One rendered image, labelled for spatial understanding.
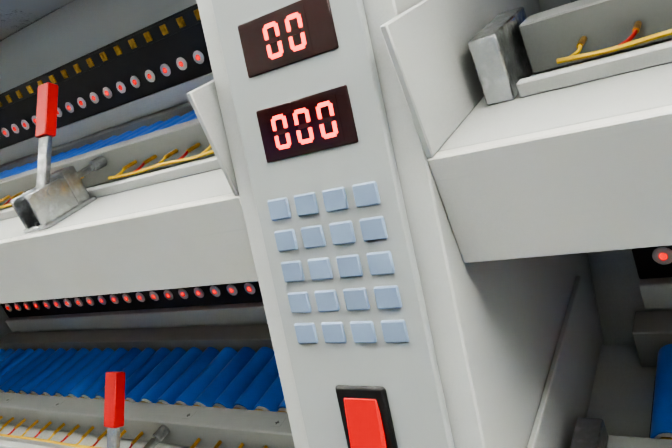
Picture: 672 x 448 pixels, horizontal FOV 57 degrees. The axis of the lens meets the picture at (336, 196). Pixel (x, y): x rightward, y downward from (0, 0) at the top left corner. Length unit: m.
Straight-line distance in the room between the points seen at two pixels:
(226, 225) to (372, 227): 0.09
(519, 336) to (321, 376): 0.09
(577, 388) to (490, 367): 0.11
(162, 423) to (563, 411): 0.28
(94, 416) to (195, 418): 0.11
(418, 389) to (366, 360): 0.02
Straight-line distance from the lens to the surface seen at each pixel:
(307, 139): 0.25
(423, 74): 0.23
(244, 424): 0.43
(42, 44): 0.76
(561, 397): 0.34
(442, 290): 0.24
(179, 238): 0.32
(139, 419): 0.51
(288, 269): 0.27
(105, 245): 0.37
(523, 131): 0.23
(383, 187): 0.23
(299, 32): 0.25
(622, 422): 0.37
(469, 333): 0.25
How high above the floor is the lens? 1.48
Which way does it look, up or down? 3 degrees down
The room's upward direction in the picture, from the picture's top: 12 degrees counter-clockwise
